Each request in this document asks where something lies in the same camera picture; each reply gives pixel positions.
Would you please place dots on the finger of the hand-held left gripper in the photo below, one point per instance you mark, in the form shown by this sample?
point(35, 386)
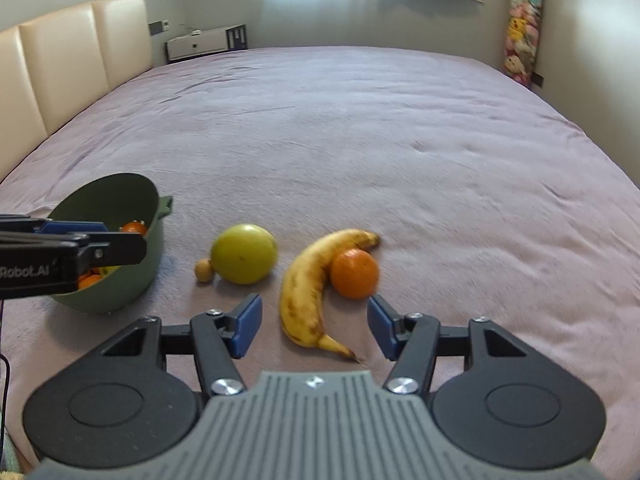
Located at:
point(125, 249)
point(75, 227)

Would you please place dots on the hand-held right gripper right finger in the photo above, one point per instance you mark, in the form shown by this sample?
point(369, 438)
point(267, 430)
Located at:
point(382, 327)

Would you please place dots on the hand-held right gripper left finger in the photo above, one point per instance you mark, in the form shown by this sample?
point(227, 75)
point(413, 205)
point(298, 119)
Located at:
point(247, 327)

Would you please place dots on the orange tangerine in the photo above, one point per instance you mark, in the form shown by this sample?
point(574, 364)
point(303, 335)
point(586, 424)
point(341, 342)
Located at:
point(134, 228)
point(354, 274)
point(89, 281)

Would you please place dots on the green plastic colander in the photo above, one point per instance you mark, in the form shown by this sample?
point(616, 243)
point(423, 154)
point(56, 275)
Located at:
point(135, 280)

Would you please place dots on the spotted yellow banana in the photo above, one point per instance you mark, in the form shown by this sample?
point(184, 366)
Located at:
point(300, 300)

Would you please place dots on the small brown longan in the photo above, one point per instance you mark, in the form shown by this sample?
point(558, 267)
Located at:
point(203, 271)

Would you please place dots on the cream padded headboard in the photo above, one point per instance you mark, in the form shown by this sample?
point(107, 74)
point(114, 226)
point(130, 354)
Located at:
point(75, 50)

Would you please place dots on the mauve bed blanket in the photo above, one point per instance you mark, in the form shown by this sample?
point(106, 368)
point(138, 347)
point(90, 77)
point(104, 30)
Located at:
point(375, 125)

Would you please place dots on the white bedside cabinet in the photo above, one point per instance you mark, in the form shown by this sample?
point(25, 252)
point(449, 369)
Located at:
point(200, 45)

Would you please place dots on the hanging rack of plush toys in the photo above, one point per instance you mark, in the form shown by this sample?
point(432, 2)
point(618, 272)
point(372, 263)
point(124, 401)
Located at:
point(522, 25)

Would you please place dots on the black wall socket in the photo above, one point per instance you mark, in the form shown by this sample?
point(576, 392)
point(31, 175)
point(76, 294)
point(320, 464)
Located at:
point(537, 80)

